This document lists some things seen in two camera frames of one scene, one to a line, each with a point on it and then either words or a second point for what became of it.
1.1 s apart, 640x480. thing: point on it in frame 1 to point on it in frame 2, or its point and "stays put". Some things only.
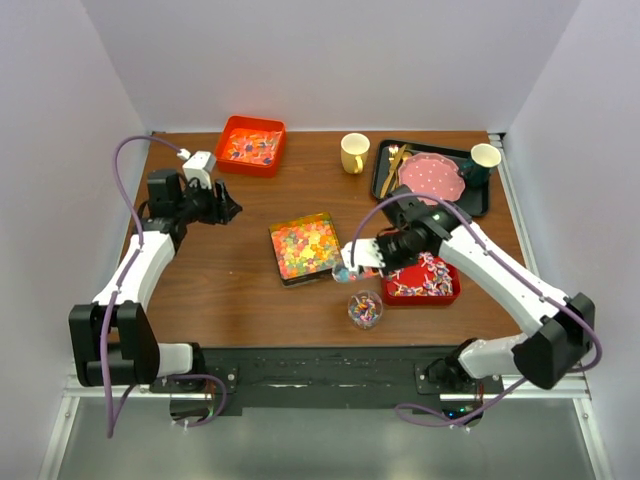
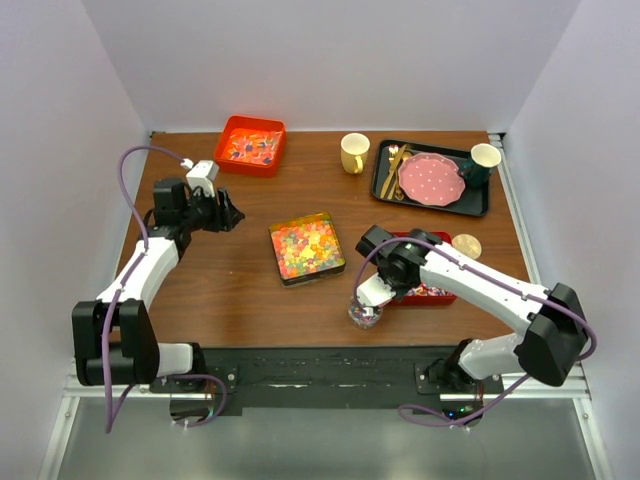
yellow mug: [354, 149] stays put
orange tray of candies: [251, 146] stays put
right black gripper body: [397, 250] to [393, 283]
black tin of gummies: [306, 249] stays put
